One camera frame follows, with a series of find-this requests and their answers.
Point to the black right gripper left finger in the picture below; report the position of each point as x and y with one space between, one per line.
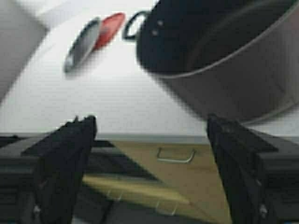
63 157

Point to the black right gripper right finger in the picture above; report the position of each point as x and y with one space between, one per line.
235 150

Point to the large grey cooking pot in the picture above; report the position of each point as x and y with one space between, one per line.
238 59

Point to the grey metal bowl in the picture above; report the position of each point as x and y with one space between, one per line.
83 45

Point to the red plastic lid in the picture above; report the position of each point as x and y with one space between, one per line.
109 28

